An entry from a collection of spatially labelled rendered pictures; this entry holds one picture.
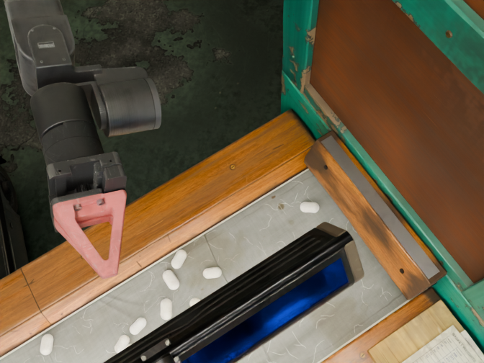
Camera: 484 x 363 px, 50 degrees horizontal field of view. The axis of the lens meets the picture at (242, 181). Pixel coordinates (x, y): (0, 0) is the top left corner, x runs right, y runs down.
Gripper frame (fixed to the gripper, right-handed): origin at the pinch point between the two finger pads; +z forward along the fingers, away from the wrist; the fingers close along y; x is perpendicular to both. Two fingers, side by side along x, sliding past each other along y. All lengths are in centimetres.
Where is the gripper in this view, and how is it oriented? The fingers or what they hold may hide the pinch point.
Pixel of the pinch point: (107, 268)
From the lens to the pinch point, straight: 50.6
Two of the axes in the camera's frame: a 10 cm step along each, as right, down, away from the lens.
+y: -2.6, 4.7, 8.4
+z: 3.6, 8.6, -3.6
